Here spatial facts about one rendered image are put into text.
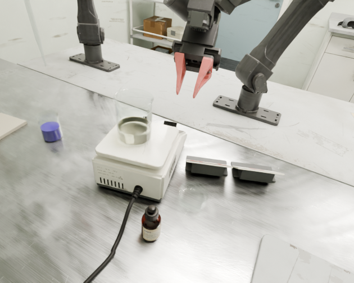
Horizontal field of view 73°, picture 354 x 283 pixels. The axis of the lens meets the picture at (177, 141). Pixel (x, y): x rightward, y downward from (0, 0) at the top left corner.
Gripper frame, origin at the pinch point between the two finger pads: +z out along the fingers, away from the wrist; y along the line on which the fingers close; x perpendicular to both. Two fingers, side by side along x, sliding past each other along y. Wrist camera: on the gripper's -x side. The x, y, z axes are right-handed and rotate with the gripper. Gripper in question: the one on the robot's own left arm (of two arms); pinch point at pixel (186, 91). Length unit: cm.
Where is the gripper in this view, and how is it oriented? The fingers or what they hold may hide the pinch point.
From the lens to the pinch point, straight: 50.1
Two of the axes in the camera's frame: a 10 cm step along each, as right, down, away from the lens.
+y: 9.6, 2.4, -1.5
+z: -2.7, 9.4, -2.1
